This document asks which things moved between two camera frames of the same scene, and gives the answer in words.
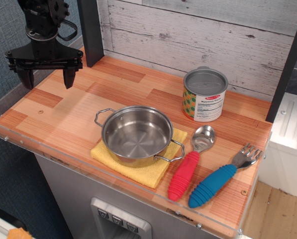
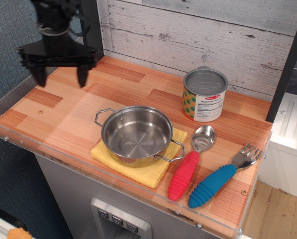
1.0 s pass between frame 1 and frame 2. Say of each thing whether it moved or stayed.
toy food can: stayed
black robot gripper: moved
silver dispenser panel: stayed
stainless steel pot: stayed
